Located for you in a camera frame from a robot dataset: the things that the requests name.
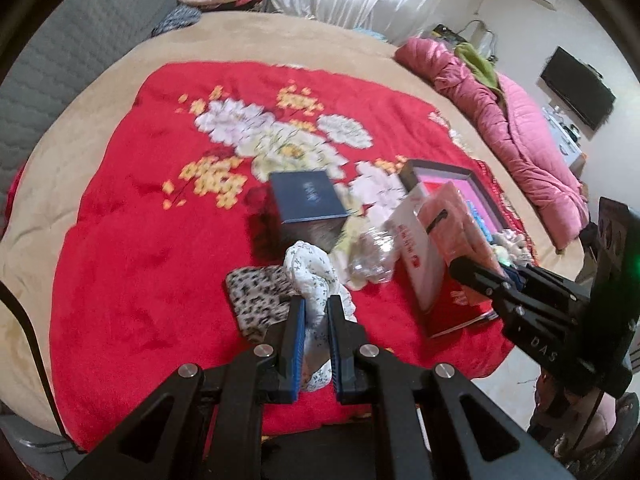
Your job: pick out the pink packet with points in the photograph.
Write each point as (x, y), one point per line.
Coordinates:
(450, 225)

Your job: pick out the gift box pink inside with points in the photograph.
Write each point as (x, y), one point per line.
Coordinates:
(475, 195)

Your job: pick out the red floral blanket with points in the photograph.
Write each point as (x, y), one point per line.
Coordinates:
(125, 235)

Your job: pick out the leopard print cloth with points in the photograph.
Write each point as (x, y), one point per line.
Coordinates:
(255, 295)

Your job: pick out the white floral cloth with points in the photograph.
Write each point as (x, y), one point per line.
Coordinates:
(310, 270)

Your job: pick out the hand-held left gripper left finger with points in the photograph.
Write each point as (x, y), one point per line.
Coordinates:
(298, 340)

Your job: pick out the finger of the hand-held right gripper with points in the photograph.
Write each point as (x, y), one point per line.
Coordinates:
(545, 282)
(475, 275)

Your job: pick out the grey quilted headboard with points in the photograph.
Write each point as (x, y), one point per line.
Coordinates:
(75, 45)

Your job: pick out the pink quilt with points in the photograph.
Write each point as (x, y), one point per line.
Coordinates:
(530, 145)

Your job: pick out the dark small packet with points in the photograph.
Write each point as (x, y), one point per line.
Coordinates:
(445, 32)

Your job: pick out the white side cabinet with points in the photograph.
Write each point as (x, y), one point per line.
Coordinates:
(565, 135)

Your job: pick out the black wall television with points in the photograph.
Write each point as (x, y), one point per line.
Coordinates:
(577, 87)

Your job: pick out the green cloth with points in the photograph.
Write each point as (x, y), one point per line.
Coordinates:
(475, 62)

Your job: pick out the dark blue box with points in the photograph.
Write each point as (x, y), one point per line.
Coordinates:
(305, 195)

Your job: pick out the beige bed cover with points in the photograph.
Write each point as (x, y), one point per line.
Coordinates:
(100, 85)

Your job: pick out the cream teddy bear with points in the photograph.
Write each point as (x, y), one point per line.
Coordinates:
(510, 242)

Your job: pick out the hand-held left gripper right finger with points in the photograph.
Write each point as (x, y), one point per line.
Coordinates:
(337, 345)

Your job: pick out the dark knitted cloth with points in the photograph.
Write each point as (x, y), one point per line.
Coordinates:
(175, 20)

